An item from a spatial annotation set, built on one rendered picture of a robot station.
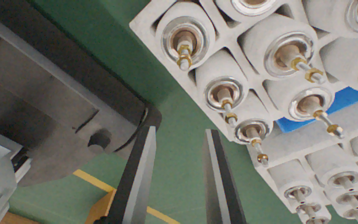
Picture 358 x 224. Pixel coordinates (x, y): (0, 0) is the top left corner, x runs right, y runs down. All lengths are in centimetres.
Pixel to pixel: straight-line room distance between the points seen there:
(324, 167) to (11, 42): 80
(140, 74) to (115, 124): 20
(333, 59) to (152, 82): 47
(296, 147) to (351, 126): 14
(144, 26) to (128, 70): 27
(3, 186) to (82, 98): 21
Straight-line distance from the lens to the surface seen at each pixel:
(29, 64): 50
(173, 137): 76
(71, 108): 51
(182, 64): 20
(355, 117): 69
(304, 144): 65
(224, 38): 38
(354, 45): 44
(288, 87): 40
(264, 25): 36
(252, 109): 40
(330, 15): 37
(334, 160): 65
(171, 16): 29
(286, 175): 64
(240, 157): 89
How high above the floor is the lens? 54
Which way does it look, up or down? 53 degrees down
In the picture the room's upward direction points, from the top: 177 degrees counter-clockwise
